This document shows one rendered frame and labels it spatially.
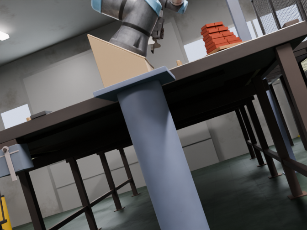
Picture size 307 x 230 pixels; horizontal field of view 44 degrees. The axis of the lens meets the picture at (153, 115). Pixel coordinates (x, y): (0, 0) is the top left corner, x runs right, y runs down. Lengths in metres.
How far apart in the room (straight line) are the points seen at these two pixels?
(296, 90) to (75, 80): 5.86
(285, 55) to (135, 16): 0.64
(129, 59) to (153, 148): 0.32
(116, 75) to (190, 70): 0.40
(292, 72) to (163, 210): 0.77
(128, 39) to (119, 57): 0.08
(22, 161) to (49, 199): 5.72
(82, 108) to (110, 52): 0.42
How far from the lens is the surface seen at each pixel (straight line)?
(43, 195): 7.55
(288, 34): 1.67
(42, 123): 1.77
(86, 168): 7.10
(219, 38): 2.63
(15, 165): 1.82
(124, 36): 1.40
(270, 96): 3.60
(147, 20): 1.42
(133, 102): 1.34
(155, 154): 1.32
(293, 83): 1.65
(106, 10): 1.47
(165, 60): 6.80
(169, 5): 2.11
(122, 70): 1.34
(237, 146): 6.71
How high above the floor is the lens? 0.63
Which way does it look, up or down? 4 degrees up
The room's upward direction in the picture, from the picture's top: 18 degrees counter-clockwise
